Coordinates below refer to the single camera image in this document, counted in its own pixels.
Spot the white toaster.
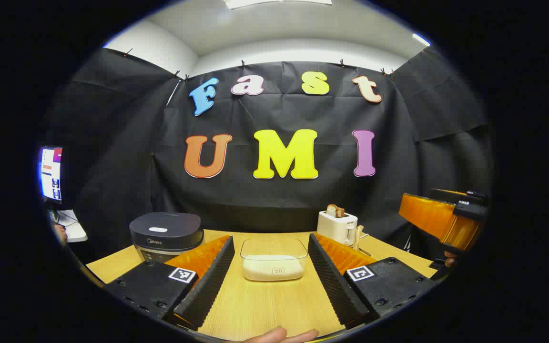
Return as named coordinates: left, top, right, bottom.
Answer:
left=317, top=210, right=358, bottom=246

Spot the dark silver rice cooker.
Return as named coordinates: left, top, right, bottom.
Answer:
left=129, top=212, right=204, bottom=264

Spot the computer monitor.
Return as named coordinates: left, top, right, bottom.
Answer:
left=40, top=146, right=64, bottom=204

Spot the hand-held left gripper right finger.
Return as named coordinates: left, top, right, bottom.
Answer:
left=307, top=232, right=439, bottom=330

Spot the clear plastic rice container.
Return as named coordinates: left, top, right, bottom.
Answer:
left=240, top=238, right=309, bottom=282

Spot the white side table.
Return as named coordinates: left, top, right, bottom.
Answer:
left=51, top=210, right=88, bottom=243

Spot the black backdrop cloth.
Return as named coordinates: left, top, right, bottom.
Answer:
left=48, top=48, right=492, bottom=267

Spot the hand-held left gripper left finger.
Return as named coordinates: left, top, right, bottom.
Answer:
left=104, top=235, right=235, bottom=332

